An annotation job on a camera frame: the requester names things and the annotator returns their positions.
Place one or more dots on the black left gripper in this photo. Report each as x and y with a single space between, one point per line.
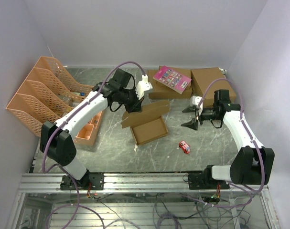
136 106

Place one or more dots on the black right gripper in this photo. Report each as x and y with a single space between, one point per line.
192 124

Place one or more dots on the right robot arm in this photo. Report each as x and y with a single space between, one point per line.
253 162

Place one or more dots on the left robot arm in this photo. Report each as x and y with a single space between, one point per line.
57 138

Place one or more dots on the closed cardboard box under book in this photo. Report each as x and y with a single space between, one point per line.
160 92

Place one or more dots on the red toy ambulance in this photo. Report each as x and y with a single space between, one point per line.
184 147

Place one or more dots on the pink book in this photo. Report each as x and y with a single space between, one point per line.
177 79

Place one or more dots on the orange plastic file organizer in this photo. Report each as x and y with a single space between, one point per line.
48 93

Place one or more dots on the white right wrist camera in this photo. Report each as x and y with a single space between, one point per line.
196 102

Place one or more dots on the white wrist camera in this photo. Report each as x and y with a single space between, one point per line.
143 87
196 102

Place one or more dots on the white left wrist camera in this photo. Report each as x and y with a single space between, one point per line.
143 87

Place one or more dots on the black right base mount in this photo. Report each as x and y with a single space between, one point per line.
201 181

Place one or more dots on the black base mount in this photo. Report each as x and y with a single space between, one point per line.
91 181
201 181

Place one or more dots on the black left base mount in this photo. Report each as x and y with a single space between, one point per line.
91 181

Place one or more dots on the aluminium mounting rail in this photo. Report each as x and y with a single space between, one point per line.
114 183

